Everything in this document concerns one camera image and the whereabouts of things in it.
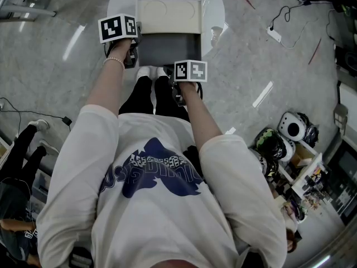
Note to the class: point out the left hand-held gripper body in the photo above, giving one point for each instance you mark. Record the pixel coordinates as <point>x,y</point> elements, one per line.
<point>111,28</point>

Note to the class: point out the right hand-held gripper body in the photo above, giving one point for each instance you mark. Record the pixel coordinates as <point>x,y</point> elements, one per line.
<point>195,71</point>

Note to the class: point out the dark grey box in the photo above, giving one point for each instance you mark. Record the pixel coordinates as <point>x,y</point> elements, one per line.
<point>167,49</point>

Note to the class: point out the cream drawer box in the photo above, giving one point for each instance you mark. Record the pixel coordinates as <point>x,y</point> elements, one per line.
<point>167,24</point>

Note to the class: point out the person's left forearm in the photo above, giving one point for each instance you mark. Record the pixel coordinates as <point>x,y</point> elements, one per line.
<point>106,82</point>

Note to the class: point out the person's right forearm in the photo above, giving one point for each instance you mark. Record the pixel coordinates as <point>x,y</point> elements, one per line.
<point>200,116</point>

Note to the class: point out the person's right white shoe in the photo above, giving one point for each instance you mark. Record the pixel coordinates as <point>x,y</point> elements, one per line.
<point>161,71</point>

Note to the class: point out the person's white shoe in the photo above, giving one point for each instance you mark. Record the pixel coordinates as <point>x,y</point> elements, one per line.
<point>161,71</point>
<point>143,72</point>

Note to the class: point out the person's left white shoe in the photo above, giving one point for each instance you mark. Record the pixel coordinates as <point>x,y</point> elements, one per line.
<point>143,72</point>

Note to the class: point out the person's black trousers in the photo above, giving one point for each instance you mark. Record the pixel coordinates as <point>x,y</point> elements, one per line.
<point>139,99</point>

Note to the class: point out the white power strip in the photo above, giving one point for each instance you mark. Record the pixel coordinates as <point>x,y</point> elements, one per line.
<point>274,34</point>

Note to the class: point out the black power adapter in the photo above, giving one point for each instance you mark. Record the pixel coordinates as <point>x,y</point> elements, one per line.
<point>67,120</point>

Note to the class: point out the short red floor strip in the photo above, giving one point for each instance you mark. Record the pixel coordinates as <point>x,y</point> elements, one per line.
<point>314,52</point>

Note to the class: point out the white rounded backpack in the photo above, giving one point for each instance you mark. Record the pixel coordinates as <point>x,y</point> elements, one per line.
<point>290,149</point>

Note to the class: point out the black bag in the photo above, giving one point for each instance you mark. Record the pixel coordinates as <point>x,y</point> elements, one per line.
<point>312,134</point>

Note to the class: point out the cardboard box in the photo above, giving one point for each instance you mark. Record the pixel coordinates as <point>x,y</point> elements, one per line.
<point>302,156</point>

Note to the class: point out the white printed T-shirt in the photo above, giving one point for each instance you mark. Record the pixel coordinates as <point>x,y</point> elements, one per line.
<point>167,219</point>

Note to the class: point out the cluttered white desk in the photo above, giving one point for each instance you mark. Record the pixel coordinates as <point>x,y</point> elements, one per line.
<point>306,174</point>

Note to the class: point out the grey lantern-shaped device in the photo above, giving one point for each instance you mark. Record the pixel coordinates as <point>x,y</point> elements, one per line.
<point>340,116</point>

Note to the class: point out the white cabinet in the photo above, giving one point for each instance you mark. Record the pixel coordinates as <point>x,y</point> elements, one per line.
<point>348,92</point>

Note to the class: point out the clear storage bins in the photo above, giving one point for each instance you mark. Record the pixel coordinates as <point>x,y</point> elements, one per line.
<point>42,186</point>

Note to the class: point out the dark monitor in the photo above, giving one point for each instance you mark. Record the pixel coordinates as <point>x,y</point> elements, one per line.
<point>346,166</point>

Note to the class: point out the black harness buckle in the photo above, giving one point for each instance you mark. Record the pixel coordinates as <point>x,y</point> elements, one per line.
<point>81,260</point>

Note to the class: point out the white table frame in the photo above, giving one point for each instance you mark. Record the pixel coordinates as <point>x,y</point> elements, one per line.
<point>28,12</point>

